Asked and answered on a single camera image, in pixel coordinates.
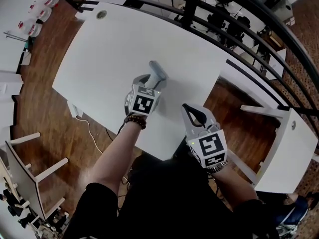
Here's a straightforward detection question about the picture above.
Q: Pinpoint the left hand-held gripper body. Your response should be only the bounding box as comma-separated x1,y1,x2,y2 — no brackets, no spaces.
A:
124,83,161,117

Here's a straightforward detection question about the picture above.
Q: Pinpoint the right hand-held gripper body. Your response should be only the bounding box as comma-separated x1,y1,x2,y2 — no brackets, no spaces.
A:
185,120,229,169

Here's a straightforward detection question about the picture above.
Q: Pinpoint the small grey handheld object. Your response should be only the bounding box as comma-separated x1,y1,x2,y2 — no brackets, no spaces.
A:
148,60,167,82

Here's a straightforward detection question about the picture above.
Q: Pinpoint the person's left forearm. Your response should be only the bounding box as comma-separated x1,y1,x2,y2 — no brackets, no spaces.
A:
86,119,148,197

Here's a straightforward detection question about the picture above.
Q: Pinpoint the person's right forearm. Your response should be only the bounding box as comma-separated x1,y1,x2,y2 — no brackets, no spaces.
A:
211,165,259,213

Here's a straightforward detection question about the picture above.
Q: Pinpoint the silver metal wristwatch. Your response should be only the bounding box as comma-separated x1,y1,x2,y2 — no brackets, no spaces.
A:
206,160,230,174

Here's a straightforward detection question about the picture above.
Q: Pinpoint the person's black shirt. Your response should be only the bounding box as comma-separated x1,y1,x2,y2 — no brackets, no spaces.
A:
62,153,280,239

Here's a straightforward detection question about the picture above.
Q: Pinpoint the white power strip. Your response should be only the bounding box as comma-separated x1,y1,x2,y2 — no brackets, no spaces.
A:
67,100,84,119

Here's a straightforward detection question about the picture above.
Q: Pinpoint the white side table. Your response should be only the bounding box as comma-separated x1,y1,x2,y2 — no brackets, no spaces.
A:
240,104,319,194

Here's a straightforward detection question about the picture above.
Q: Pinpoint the black metal railing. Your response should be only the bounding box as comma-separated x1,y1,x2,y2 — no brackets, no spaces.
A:
46,0,319,115

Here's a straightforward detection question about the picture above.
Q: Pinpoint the black office chair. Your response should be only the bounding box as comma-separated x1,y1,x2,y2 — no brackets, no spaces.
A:
225,16,250,44
206,13,230,32

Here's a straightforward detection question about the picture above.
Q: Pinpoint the brown cardboard box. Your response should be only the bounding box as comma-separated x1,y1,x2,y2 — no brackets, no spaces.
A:
265,31,284,47

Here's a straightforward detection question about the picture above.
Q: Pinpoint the white paper bag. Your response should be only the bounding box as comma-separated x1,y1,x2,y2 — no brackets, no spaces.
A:
19,49,32,66

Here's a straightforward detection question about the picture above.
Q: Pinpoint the white cabinet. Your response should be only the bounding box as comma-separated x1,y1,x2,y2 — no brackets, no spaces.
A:
0,70,24,144

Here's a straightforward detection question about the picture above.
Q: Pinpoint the white overturned table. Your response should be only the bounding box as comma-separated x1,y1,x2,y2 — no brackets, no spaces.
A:
4,131,69,222

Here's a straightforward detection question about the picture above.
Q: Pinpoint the dark beaded bracelet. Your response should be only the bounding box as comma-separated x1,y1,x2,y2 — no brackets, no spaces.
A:
123,114,148,130

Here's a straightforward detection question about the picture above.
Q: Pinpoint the black cable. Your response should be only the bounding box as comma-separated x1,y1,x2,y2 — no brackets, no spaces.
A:
105,122,126,141

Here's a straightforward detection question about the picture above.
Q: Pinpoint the white cable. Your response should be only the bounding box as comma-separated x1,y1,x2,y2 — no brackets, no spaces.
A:
75,116,104,155

